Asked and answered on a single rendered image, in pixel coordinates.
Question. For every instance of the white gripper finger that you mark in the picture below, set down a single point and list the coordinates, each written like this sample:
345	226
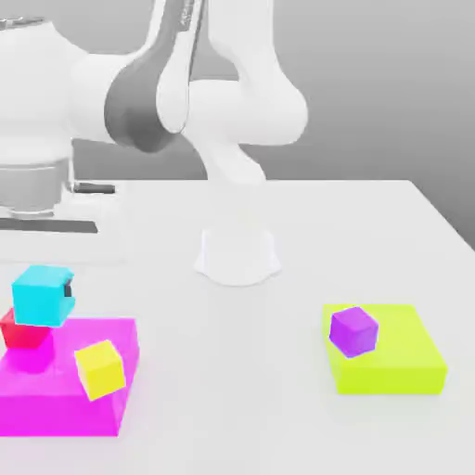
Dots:
68	289

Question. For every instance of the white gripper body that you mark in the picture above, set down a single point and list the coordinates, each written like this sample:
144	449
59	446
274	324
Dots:
55	245

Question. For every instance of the small cyan cube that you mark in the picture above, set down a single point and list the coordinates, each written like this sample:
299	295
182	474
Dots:
39	297

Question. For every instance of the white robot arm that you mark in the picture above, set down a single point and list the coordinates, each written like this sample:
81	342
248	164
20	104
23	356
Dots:
237	111

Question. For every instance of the small red cube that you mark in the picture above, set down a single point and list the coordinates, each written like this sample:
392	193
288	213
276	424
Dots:
22	336

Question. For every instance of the small yellow cube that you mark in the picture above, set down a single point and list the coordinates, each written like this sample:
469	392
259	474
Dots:
100	371

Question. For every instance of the small purple cube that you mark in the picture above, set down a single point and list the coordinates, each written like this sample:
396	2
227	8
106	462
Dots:
352	332

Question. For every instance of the large magenta box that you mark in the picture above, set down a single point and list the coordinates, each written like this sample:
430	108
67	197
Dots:
44	404

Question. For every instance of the large lime box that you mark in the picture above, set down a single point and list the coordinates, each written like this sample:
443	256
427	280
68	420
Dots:
404	356

